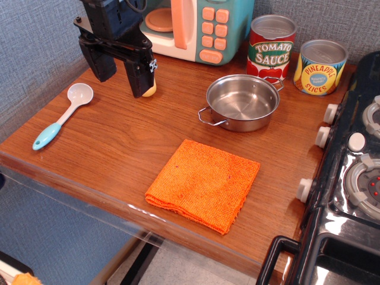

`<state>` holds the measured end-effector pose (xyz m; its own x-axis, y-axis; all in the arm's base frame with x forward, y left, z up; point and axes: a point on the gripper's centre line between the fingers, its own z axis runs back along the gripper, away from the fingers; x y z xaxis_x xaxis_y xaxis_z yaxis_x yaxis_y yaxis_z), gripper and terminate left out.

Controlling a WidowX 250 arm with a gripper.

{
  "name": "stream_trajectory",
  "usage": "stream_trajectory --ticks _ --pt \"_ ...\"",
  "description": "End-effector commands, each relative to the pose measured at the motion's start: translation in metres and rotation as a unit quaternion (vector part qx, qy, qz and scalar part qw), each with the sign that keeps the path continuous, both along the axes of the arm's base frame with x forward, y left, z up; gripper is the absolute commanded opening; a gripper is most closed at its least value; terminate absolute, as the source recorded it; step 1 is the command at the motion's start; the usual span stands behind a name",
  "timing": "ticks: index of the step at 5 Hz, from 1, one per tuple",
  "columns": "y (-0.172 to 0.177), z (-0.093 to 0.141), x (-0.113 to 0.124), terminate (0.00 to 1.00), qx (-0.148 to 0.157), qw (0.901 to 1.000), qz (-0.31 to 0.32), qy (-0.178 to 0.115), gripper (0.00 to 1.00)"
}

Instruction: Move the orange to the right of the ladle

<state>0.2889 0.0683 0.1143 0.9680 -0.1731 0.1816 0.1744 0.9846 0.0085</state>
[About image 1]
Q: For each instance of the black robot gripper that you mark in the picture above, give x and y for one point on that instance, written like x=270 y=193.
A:
x=116 y=25

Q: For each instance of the orange folded cloth napkin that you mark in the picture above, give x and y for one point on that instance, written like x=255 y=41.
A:
x=204 y=184

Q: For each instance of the yellow egg shaped object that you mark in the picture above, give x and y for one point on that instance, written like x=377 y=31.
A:
x=151 y=90

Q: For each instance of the teal toy microwave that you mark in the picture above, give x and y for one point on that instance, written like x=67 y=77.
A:
x=208 y=32

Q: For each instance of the small stainless steel pot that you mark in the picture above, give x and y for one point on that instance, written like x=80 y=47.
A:
x=241 y=102

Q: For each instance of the tomato sauce can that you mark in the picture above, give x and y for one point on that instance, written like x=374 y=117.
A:
x=270 y=48

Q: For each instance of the pineapple slices can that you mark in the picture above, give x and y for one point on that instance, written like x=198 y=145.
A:
x=320 y=66

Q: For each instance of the white stove knob middle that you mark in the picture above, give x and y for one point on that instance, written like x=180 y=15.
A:
x=322 y=136

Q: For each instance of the white stove knob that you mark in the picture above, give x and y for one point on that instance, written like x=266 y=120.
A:
x=303 y=189
x=322 y=136
x=330 y=113

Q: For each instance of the white stove knob top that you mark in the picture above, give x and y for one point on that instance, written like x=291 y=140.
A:
x=330 y=113

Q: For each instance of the white stove knob bottom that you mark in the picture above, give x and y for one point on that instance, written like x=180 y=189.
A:
x=303 y=189

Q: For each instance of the white round stove button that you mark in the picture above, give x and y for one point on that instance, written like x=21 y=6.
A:
x=356 y=142

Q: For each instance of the black toy stove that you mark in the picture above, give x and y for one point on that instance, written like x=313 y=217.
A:
x=339 y=242

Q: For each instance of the white spoon with blue handle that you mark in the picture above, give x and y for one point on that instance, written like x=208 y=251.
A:
x=79 y=94

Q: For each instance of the black stove oven handle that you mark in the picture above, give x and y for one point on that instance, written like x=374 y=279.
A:
x=279 y=244

